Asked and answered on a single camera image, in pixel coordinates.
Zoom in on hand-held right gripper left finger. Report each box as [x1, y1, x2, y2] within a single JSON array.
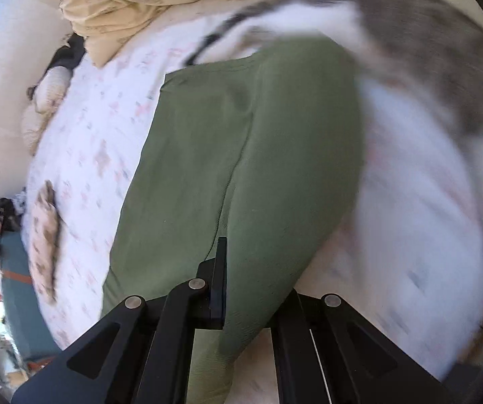
[[11, 237, 229, 404]]

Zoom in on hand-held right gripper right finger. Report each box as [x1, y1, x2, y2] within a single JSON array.
[[269, 288, 453, 404]]

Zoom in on black cord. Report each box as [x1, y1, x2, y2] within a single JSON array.
[[184, 6, 263, 67]]

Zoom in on beige crumpled duvet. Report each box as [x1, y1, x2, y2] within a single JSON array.
[[48, 0, 351, 68]]

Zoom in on beige patterned cloth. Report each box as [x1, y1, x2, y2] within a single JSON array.
[[27, 180, 62, 304]]

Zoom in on cream plush pillow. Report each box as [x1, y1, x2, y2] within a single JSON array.
[[20, 66, 74, 156]]

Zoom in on black cloth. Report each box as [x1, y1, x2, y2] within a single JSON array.
[[45, 33, 87, 77]]

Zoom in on white floral bed sheet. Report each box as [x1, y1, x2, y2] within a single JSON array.
[[20, 2, 483, 404]]

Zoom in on teal bed base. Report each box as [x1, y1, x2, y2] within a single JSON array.
[[0, 229, 63, 365]]

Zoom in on grey and white cloth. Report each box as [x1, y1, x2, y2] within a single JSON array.
[[225, 0, 483, 144]]

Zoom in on green pants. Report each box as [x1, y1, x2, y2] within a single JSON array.
[[100, 36, 366, 404]]

